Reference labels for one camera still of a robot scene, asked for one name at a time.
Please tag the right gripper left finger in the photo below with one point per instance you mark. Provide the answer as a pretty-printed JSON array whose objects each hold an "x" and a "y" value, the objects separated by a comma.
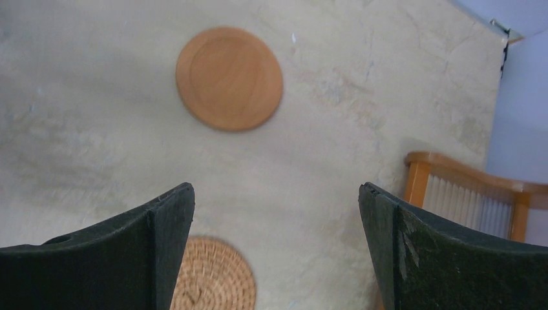
[{"x": 129, "y": 261}]

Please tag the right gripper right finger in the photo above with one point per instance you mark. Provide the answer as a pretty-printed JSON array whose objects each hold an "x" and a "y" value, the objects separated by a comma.
[{"x": 424, "y": 261}]

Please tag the light wooden coaster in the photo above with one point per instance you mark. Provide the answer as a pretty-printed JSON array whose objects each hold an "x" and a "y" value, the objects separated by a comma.
[{"x": 229, "y": 79}]

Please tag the wooden tiered rack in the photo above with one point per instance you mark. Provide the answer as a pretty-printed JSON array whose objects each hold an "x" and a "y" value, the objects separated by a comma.
[{"x": 476, "y": 200}]

